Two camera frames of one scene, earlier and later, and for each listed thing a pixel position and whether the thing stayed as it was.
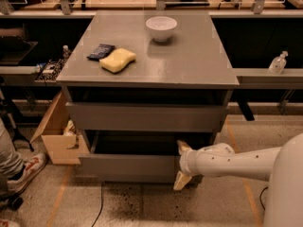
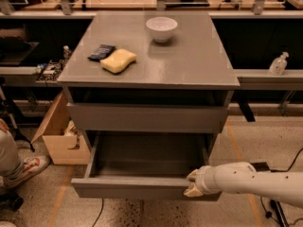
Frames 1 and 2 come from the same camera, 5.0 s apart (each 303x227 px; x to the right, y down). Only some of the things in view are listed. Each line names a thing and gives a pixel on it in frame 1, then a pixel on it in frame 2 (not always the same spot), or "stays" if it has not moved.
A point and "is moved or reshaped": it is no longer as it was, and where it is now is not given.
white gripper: x=187 y=162 → x=202 y=181
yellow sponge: x=117 y=61 stays
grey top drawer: x=131 y=117 stays
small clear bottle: x=65 y=51 stays
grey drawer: x=134 y=156 is moved or reshaped
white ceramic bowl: x=161 y=27 stays
